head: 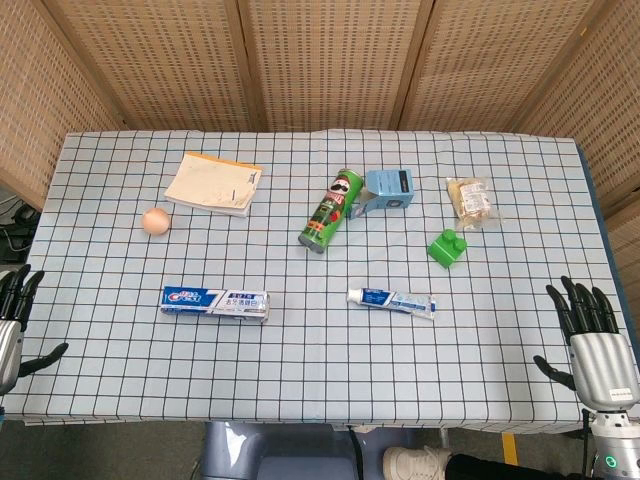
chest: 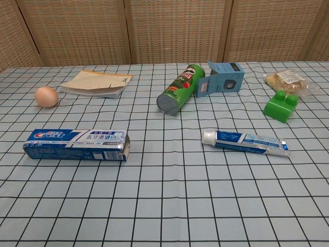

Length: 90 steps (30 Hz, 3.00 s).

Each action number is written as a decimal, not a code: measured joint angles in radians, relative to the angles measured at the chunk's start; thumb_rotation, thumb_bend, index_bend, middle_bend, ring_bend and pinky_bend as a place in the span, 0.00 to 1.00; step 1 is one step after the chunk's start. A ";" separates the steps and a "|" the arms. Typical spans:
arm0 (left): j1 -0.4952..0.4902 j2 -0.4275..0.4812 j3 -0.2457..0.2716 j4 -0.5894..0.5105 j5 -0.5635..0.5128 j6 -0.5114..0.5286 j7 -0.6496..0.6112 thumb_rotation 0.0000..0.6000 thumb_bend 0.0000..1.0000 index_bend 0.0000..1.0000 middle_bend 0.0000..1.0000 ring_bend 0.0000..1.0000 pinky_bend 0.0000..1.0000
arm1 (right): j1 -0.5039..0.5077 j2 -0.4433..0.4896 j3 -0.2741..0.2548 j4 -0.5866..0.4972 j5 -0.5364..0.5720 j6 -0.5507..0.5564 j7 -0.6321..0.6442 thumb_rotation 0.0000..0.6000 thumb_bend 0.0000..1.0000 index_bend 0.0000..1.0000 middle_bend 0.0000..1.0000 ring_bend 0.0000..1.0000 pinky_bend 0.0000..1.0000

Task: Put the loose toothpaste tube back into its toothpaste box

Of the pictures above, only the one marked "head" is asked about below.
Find black cables on floor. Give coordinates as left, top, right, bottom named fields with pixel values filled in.
left=0, top=194, right=42, bottom=264

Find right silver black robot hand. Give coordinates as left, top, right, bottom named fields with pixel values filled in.
left=532, top=275, right=640, bottom=412

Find green Pringles can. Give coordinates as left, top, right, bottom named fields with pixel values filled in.
left=298, top=168, right=364, bottom=255

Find cream notebook with orange spine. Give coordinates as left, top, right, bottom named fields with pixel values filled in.
left=163, top=151, right=265, bottom=219

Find blue white toothpaste tube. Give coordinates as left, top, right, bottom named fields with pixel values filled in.
left=346, top=287, right=437, bottom=321

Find black cable under table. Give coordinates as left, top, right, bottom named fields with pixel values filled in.
left=346, top=424, right=362, bottom=480

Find blue white toothpaste carton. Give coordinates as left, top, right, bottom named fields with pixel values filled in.
left=160, top=285, right=272, bottom=324

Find woven rattan screen panel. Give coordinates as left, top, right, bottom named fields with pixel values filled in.
left=42, top=0, right=266, bottom=133
left=224, top=0, right=436, bottom=134
left=389, top=0, right=616, bottom=134
left=514, top=0, right=640, bottom=214
left=0, top=0, right=124, bottom=211

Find clear-wrapped snack packet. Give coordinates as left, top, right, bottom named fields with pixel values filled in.
left=445, top=176, right=504, bottom=232

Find blue small carton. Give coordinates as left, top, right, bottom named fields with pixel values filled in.
left=345, top=168, right=416, bottom=221

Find green toy building block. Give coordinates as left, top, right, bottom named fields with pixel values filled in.
left=427, top=228, right=469, bottom=272

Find blue checked tablecloth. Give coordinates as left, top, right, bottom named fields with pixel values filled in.
left=0, top=128, right=632, bottom=435

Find brown egg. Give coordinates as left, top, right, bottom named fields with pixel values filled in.
left=141, top=207, right=172, bottom=235

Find white sneaker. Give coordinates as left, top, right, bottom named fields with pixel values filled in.
left=382, top=445, right=454, bottom=480

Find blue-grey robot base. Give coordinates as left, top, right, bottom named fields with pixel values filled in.
left=199, top=421, right=416, bottom=480

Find black trouser leg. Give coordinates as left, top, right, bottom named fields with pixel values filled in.
left=444, top=452, right=586, bottom=480

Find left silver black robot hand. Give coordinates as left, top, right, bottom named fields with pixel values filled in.
left=0, top=264, right=69, bottom=397

